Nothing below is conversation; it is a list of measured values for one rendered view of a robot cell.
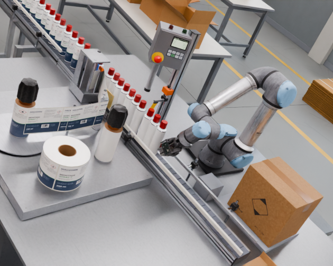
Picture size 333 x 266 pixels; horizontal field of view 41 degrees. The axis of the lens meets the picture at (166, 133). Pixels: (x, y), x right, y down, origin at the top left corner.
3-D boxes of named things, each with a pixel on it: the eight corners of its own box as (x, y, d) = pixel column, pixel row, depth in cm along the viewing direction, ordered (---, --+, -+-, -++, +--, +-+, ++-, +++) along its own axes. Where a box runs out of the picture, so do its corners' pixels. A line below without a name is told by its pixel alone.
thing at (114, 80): (101, 102, 258) (111, 71, 247) (109, 101, 261) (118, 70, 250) (106, 107, 255) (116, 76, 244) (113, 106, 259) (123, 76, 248)
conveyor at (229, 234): (58, 63, 283) (59, 58, 281) (70, 63, 289) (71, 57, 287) (234, 264, 198) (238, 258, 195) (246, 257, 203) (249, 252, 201)
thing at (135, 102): (120, 123, 247) (131, 93, 236) (128, 122, 250) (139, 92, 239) (126, 129, 244) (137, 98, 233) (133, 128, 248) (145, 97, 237)
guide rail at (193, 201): (108, 110, 251) (109, 107, 250) (110, 110, 251) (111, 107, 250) (239, 256, 195) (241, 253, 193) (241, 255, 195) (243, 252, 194)
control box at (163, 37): (147, 53, 233) (159, 20, 223) (178, 63, 237) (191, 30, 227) (148, 62, 225) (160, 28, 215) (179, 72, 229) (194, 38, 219)
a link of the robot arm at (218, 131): (216, 115, 219) (200, 115, 212) (229, 130, 212) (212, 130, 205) (209, 127, 223) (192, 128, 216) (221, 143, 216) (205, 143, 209)
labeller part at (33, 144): (-28, 119, 208) (-28, 116, 207) (34, 111, 229) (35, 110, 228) (-1, 162, 192) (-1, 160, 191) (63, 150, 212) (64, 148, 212)
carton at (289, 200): (226, 203, 228) (249, 163, 214) (255, 193, 244) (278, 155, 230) (268, 248, 212) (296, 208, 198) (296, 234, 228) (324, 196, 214)
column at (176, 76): (146, 135, 256) (189, 29, 220) (151, 134, 259) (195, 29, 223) (150, 140, 253) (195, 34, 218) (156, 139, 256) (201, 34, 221)
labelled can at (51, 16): (52, 39, 298) (58, 11, 287) (45, 39, 294) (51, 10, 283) (48, 35, 300) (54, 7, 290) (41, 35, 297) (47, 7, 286)
